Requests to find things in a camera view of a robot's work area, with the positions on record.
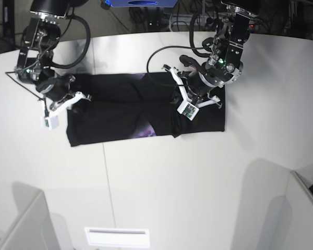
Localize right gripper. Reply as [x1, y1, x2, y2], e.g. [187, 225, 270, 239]
[35, 74, 91, 116]

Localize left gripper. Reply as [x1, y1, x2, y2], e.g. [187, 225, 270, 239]
[163, 63, 222, 108]

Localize black T-shirt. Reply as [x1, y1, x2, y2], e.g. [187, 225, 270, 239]
[66, 74, 225, 147]

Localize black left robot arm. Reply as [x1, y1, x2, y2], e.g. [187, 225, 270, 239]
[163, 1, 260, 108]

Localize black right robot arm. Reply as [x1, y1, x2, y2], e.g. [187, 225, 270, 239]
[5, 1, 91, 116]

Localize blue box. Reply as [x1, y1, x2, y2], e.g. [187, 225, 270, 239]
[105, 0, 178, 8]

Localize white left partition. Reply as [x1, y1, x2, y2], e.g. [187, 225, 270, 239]
[0, 182, 74, 249]

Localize white partition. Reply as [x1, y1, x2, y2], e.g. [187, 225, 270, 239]
[261, 171, 313, 249]
[0, 182, 74, 249]

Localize white slotted panel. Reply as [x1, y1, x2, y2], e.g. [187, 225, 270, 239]
[85, 227, 150, 248]

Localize white right partition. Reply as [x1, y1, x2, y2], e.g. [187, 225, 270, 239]
[261, 171, 313, 249]

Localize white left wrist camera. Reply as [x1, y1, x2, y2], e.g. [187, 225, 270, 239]
[177, 100, 199, 121]

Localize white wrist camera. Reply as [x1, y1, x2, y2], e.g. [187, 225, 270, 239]
[177, 100, 199, 121]
[41, 116, 59, 130]

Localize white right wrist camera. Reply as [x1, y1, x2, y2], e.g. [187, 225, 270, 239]
[41, 116, 59, 130]

